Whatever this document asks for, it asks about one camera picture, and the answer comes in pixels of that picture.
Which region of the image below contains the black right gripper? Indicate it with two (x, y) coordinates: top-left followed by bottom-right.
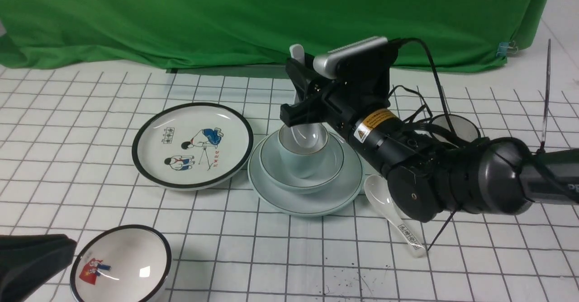
(280, 54), (399, 131)

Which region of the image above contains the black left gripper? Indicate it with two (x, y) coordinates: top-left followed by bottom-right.
(0, 234), (77, 302)

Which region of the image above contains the plain white ceramic spoon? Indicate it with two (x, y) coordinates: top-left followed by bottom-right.
(289, 44), (321, 149)

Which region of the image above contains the pale green cup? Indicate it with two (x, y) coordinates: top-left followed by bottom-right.
(277, 123), (329, 178)

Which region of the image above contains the pale green shallow bowl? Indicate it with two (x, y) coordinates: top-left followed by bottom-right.
(259, 131), (345, 194)

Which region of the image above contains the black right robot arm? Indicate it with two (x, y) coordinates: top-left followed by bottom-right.
(280, 53), (578, 222)

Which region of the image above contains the dark green metal bar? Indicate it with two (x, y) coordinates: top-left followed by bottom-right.
(166, 64), (290, 80)

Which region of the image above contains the cartoon bowl with black rim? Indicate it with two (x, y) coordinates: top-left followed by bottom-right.
(70, 224), (172, 302)

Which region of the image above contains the plain pale green plate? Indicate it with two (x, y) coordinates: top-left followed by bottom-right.
(247, 134), (364, 217)

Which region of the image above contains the white checkered table mat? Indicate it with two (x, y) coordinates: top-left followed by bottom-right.
(0, 67), (579, 302)

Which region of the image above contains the white spoon with label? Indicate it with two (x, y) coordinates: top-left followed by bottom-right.
(364, 175), (427, 258)

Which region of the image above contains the green backdrop cloth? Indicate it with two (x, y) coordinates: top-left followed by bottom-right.
(0, 0), (547, 73)

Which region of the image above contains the cartoon plate with black rim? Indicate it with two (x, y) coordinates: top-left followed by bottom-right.
(132, 102), (254, 191)

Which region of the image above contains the white cup with black rim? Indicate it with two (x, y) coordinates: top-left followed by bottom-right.
(428, 114), (482, 147)

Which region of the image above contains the blue binder clip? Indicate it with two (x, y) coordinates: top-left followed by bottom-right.
(495, 41), (519, 57)

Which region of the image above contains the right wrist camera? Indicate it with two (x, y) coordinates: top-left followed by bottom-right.
(312, 36), (397, 80)

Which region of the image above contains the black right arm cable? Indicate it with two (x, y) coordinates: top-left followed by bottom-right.
(389, 38), (457, 133)

